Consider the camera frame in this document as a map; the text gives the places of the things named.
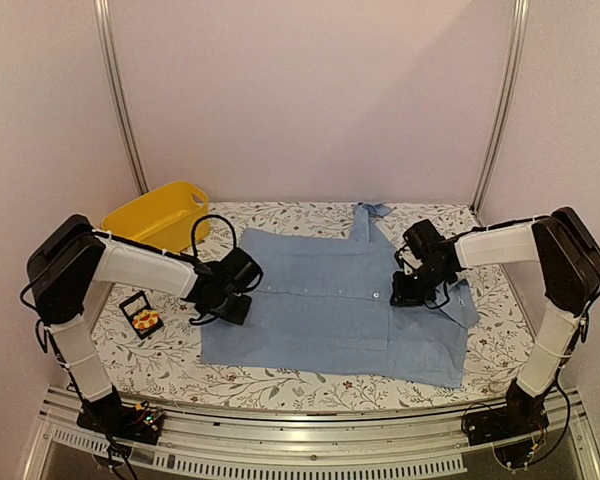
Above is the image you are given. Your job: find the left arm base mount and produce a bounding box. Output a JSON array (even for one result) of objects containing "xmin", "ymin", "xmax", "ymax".
[{"xmin": 77, "ymin": 399, "xmax": 164, "ymax": 445}]

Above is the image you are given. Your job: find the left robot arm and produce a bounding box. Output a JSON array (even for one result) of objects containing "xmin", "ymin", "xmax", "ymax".
[{"xmin": 20, "ymin": 214, "xmax": 264, "ymax": 434}]

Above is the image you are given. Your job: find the left aluminium corner post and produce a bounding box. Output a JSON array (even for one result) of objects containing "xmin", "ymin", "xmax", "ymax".
[{"xmin": 93, "ymin": 0, "xmax": 149, "ymax": 195}]

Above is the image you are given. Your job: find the yellow orange flower brooch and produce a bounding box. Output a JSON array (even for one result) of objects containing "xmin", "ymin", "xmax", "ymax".
[{"xmin": 132, "ymin": 309, "xmax": 160, "ymax": 331}]

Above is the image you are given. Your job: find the right aluminium corner post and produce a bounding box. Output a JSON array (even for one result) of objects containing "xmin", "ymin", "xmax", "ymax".
[{"xmin": 470, "ymin": 0, "xmax": 529, "ymax": 217}]

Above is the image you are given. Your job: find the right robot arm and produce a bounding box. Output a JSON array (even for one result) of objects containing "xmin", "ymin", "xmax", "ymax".
[{"xmin": 390, "ymin": 207, "xmax": 600, "ymax": 436}]

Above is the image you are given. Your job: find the blue button-up shirt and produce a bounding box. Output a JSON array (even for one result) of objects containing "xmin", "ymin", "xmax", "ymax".
[{"xmin": 201, "ymin": 204, "xmax": 479, "ymax": 389}]

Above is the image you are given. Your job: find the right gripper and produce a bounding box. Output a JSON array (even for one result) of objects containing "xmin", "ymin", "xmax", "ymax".
[{"xmin": 393, "ymin": 263, "xmax": 452, "ymax": 306}]

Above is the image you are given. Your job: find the aluminium front rail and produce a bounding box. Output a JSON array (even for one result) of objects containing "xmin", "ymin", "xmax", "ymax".
[{"xmin": 23, "ymin": 387, "xmax": 600, "ymax": 479}]

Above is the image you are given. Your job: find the left black cable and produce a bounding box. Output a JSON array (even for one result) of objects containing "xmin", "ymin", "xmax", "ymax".
[{"xmin": 188, "ymin": 214, "xmax": 241, "ymax": 271}]

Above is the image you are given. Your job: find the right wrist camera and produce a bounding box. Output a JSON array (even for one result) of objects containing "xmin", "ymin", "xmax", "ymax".
[{"xmin": 403, "ymin": 219, "xmax": 445, "ymax": 261}]

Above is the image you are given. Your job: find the aluminium corner post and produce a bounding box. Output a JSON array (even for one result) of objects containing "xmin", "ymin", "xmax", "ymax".
[
  {"xmin": 93, "ymin": 0, "xmax": 149, "ymax": 195},
  {"xmin": 470, "ymin": 0, "xmax": 529, "ymax": 217}
]

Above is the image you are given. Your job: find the yellow plastic basket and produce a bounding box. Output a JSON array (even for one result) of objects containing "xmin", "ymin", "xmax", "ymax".
[{"xmin": 101, "ymin": 181, "xmax": 209, "ymax": 252}]

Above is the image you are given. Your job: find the black brooch case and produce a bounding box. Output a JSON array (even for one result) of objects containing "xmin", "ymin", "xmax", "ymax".
[{"xmin": 119, "ymin": 290, "xmax": 164, "ymax": 340}]

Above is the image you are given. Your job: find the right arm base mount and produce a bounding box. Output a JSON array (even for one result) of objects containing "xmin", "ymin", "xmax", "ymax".
[{"xmin": 461, "ymin": 402, "xmax": 549, "ymax": 470}]

